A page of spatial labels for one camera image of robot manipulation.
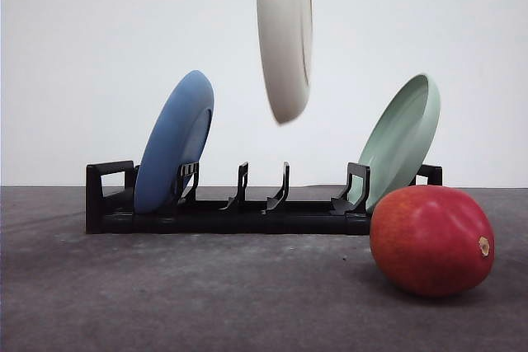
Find white plate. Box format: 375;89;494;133
257;0;313;124

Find red pomegranate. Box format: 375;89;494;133
370;185;495;297

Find blue plate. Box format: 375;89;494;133
134;70;215;214

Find green plate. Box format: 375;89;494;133
349;74;441;213

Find black dish rack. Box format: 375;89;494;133
86;161;443;235

